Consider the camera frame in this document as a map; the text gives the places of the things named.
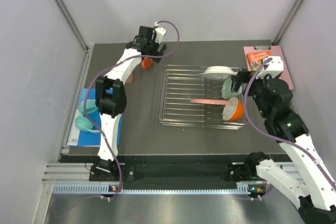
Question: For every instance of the white and orange bowl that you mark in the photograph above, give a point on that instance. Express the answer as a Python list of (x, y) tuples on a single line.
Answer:
[(234, 111)]

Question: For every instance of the pink and cream plate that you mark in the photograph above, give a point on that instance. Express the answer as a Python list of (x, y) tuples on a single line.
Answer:
[(211, 102)]

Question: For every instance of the orange ceramic mug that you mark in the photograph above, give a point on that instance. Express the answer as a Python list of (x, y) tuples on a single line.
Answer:
[(147, 63)]

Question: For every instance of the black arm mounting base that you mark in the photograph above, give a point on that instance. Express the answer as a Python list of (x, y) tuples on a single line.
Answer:
[(170, 172)]

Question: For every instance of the pink plastic cup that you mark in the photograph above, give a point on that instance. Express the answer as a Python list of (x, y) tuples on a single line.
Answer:
[(130, 79)]

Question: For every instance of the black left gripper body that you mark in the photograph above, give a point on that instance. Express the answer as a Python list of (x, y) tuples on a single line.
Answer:
[(153, 45)]

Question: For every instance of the metal wire dish rack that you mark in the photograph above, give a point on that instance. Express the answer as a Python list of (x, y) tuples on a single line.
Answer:
[(180, 84)]

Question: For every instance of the white speckled plate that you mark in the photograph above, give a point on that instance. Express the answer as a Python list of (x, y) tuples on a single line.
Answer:
[(219, 73)]

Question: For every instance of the orange paperback book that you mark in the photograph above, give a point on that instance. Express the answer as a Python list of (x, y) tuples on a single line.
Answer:
[(256, 60)]

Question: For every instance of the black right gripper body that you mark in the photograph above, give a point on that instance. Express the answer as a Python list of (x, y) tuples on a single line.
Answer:
[(255, 93)]

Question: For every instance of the pink clipboard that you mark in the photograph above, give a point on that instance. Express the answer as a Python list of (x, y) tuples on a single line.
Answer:
[(274, 51)]

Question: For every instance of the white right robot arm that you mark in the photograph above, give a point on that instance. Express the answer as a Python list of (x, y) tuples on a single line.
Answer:
[(315, 197)]

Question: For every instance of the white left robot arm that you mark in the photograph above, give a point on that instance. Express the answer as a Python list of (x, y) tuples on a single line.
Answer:
[(111, 99)]

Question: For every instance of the pale green ceramic bowl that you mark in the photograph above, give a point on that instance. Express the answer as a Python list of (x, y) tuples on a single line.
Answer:
[(227, 93)]

